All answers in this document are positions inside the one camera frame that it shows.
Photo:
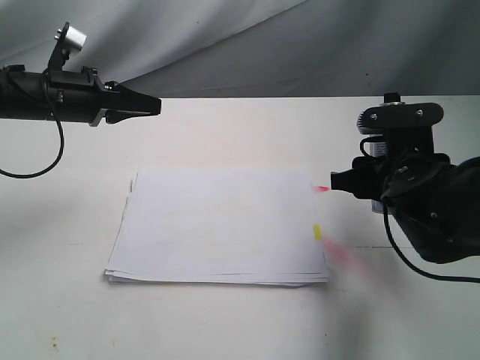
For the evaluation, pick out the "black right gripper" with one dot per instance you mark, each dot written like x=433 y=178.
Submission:
x=411 y=170

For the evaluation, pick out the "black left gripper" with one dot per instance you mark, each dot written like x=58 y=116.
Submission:
x=76 y=97

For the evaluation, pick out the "silver spray can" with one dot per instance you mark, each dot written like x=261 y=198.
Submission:
x=374 y=148

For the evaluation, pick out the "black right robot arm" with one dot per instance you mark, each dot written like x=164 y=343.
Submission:
x=435 y=202

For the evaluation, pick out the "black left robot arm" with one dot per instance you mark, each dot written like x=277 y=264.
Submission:
x=24 y=95

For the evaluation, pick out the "grey backdrop cloth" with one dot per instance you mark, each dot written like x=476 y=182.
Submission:
x=223 y=49

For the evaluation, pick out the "yellow sticky tab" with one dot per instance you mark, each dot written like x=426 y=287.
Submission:
x=317 y=232

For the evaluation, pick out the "white paper stack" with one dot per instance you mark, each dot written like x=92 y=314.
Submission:
x=223 y=226

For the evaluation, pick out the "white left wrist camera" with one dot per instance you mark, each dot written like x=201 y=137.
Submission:
x=68 y=41

